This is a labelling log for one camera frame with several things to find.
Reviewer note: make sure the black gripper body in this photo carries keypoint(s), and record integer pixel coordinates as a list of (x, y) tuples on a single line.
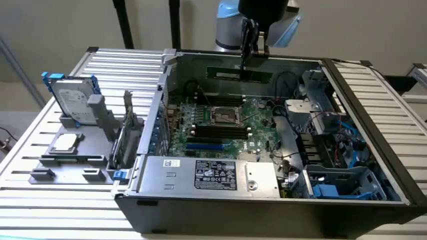
[(263, 10)]

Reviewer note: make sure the green RAM stick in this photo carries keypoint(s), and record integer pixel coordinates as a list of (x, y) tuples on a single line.
[(223, 74)]

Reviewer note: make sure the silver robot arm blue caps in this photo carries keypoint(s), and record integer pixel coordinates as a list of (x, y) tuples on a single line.
[(228, 30)]

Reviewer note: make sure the black RAM slot bank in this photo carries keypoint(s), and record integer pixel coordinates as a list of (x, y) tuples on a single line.
[(220, 132), (222, 100)]

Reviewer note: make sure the black expansion slot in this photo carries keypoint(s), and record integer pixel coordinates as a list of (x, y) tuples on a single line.
[(204, 140)]

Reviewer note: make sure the blue expansion slot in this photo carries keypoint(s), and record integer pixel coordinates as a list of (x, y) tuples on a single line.
[(204, 146)]

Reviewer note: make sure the black stand pole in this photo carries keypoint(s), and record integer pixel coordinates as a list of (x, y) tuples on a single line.
[(175, 22), (124, 22)]

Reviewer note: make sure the grey metal disk bay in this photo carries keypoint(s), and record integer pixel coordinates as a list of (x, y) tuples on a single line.
[(316, 100)]

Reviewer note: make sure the metal CPU socket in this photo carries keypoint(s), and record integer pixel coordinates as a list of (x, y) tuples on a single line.
[(222, 115)]

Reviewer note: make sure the green motherboard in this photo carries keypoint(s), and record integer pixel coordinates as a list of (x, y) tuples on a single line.
[(263, 130)]

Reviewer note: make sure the silver chipset heatsink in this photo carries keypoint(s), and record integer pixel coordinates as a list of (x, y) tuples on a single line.
[(248, 156)]

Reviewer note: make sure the grey metal side table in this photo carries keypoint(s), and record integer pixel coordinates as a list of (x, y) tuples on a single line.
[(416, 80)]

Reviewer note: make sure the silver power supply unit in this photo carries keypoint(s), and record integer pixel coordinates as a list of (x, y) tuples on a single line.
[(180, 180)]

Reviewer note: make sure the silver hard disk drive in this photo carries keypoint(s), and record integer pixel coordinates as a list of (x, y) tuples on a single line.
[(71, 100)]

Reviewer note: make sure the blue plastic disk bay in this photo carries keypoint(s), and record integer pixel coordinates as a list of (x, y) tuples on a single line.
[(343, 185)]

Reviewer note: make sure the blue plastic disk carrier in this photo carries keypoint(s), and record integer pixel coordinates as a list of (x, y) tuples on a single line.
[(54, 75)]

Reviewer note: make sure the grey plastic parts rack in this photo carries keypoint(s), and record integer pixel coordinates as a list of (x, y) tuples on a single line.
[(90, 145)]

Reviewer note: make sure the blue case latch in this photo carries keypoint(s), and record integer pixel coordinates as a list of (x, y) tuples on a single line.
[(120, 175)]

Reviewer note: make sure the black open PC case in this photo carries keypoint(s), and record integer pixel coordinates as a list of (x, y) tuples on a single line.
[(234, 215)]

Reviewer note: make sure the silver CPU chip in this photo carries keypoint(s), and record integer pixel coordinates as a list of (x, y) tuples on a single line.
[(67, 141)]

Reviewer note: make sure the graphics card with metal bracket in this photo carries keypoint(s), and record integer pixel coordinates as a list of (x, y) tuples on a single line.
[(130, 140)]

